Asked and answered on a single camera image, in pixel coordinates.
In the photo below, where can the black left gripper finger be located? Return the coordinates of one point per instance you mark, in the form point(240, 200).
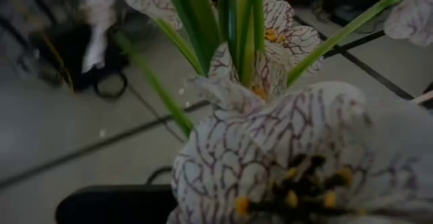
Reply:
point(115, 205)

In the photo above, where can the white artificial flower bunch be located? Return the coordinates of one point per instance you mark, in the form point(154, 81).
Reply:
point(257, 142)

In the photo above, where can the black floor equipment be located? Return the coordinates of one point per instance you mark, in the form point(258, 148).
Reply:
point(74, 55)

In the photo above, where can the green flower stems and leaves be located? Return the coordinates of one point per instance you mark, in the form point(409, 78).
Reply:
point(372, 73)

